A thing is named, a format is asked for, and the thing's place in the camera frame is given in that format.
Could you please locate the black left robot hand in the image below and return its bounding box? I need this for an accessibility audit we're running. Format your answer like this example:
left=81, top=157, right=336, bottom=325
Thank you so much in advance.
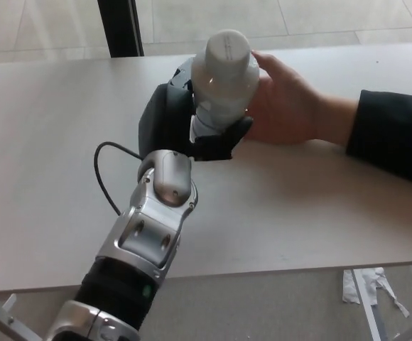
left=136, top=56, right=255, bottom=163

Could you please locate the person's bare hand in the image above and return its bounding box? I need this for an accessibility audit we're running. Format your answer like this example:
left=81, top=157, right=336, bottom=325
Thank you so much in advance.
left=243, top=50, right=360, bottom=146

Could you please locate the white capped plastic bottle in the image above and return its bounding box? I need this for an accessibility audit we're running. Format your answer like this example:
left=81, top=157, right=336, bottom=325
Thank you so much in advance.
left=190, top=30, right=261, bottom=143

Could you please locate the person's black sleeved forearm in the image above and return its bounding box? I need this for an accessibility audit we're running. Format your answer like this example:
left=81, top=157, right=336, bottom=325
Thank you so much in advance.
left=345, top=89, right=412, bottom=191

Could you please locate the black vertical pillar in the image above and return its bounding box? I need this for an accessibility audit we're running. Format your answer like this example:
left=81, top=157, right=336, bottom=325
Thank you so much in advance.
left=97, top=0, right=146, bottom=58

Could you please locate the crumpled white paper scrap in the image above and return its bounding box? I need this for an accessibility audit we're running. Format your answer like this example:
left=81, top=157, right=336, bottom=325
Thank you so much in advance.
left=341, top=266, right=411, bottom=319

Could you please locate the white table leg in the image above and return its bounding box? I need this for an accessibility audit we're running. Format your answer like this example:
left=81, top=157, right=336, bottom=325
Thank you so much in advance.
left=351, top=269, right=381, bottom=341

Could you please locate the grey diagonal table brace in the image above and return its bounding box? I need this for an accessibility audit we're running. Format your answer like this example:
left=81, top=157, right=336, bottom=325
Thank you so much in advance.
left=0, top=294, right=40, bottom=341

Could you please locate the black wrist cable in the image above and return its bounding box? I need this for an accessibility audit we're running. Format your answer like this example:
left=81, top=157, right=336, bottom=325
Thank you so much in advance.
left=94, top=141, right=146, bottom=216

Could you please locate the white table bracket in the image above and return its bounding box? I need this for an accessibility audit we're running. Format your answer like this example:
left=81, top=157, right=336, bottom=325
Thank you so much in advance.
left=0, top=293, right=16, bottom=314

